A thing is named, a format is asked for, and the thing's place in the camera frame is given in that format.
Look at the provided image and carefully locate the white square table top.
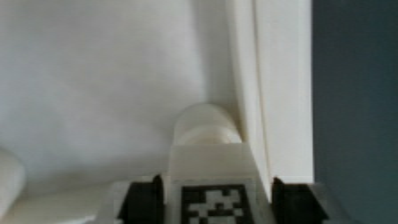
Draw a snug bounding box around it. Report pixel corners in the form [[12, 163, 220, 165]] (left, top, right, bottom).
[[0, 0, 312, 224]]

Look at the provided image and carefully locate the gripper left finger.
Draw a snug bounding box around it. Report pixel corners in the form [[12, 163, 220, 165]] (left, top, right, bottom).
[[94, 173, 167, 224]]

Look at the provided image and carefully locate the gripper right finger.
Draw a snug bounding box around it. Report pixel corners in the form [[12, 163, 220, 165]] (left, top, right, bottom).
[[268, 176, 352, 224]]

